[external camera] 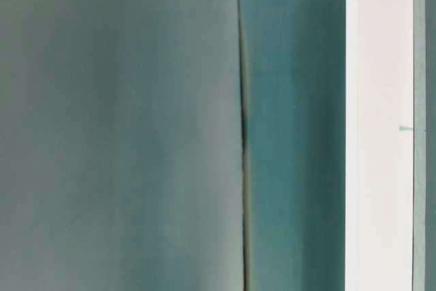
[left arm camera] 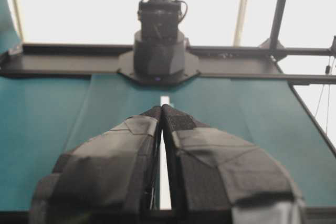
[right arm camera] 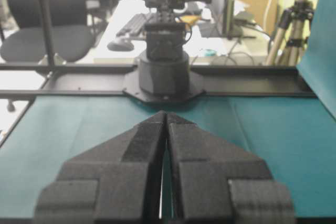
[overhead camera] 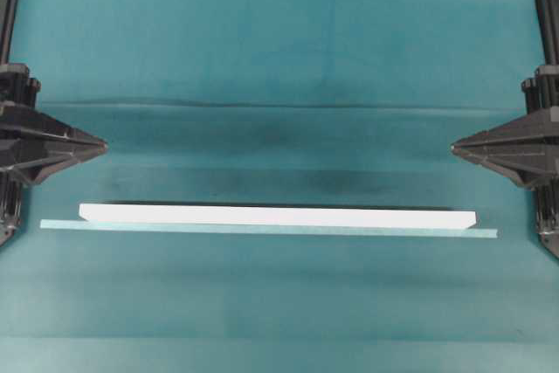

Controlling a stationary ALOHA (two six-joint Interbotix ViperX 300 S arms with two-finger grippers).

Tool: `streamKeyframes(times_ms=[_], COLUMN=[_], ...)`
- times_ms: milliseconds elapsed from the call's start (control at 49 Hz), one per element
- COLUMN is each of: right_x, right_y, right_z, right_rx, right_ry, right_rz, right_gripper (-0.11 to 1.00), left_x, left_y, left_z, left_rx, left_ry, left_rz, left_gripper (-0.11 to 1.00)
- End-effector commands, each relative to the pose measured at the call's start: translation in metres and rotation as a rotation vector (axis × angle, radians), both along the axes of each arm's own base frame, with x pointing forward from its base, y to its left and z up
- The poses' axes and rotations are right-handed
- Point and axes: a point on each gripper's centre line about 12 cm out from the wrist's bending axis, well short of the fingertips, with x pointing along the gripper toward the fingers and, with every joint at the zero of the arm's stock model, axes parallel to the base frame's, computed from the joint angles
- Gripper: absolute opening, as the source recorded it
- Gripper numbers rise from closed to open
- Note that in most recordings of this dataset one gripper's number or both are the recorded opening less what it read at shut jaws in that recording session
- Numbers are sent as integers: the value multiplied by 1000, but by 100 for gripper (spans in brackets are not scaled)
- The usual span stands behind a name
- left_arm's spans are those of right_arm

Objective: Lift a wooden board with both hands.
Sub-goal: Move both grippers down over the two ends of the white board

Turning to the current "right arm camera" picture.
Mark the cardboard box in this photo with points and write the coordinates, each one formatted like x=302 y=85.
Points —
x=258 y=8

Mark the camera tripod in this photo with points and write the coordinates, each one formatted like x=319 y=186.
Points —
x=288 y=43

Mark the grey computer mouse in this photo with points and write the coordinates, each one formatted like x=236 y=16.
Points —
x=120 y=45

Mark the black keyboard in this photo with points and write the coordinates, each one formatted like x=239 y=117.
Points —
x=134 y=26

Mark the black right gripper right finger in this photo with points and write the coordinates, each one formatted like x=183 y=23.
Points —
x=215 y=181

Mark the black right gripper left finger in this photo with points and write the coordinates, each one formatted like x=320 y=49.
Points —
x=117 y=181

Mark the white office desk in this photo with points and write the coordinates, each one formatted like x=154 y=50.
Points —
x=248 y=50

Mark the black vertical frame post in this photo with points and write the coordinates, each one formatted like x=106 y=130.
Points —
x=45 y=20

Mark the teal backdrop cloth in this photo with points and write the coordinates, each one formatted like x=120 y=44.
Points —
x=317 y=67

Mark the black office chair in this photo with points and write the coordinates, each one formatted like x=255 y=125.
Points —
x=72 y=38

